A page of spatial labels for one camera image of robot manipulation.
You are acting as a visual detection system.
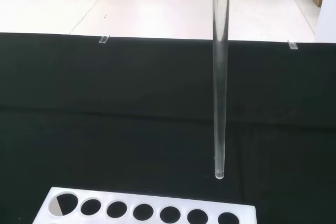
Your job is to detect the white test tube rack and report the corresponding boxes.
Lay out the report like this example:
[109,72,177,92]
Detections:
[33,186,257,224]

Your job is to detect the white board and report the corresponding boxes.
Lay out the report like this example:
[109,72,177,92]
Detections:
[314,0,336,44]

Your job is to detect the black bench cloth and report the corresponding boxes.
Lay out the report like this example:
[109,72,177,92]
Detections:
[0,31,336,224]

